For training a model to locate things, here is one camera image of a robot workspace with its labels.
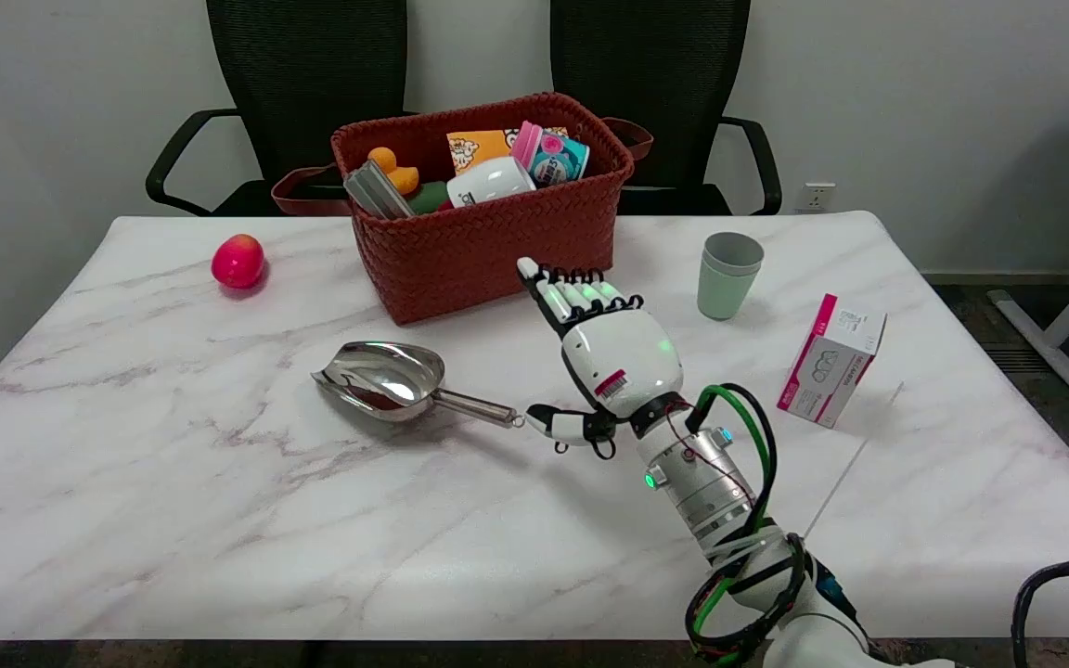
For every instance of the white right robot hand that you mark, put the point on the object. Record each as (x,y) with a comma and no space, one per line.
(623,357)

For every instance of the white paper box pink edge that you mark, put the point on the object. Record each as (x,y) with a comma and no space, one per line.
(836,366)

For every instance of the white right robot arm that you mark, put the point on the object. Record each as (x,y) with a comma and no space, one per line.
(701,482)

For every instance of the grey flat box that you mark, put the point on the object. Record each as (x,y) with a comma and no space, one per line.
(377,192)

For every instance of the pale green outer cup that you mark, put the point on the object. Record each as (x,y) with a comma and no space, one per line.
(723,292)

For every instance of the grey-green inner cup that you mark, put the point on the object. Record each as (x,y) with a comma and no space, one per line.
(732,249)

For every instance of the red woven basket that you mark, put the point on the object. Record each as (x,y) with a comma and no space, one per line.
(488,255)

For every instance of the teal cup pink lid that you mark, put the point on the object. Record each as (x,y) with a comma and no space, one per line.
(558,158)

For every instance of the white mug black print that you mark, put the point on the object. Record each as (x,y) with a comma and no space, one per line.
(490,181)

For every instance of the shiny metal scoop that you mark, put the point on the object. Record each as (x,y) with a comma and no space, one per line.
(386,376)

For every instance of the dark green toy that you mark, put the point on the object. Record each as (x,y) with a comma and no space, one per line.
(430,196)

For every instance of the orange snack packet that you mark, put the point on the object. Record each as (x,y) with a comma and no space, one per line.
(474,148)

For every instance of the orange rubber duck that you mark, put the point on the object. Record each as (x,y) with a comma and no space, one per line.
(397,172)

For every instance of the black mesh office chair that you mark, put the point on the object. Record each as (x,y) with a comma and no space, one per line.
(312,74)
(655,65)

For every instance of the red toy apple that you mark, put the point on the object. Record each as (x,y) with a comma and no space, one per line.
(238,262)

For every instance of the white wall socket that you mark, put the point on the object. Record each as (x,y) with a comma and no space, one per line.
(816,197)

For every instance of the white desk frame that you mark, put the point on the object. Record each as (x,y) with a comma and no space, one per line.
(1068,320)

